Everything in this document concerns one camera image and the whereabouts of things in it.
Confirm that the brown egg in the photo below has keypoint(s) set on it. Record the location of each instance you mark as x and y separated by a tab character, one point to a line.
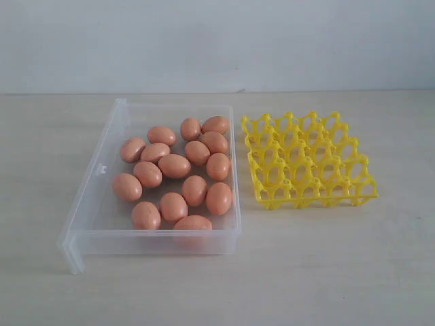
127	187
161	134
194	190
131	150
154	152
215	142
197	153
148	174
190	129
219	198
146	216
218	166
174	166
173	207
218	124

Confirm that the clear plastic bin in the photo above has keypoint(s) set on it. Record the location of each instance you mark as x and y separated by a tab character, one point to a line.
99	223

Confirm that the brown egg frontmost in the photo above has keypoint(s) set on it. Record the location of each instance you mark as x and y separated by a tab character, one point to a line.
192	222

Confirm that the yellow plastic egg tray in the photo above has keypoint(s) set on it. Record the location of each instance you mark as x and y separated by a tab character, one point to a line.
306	161

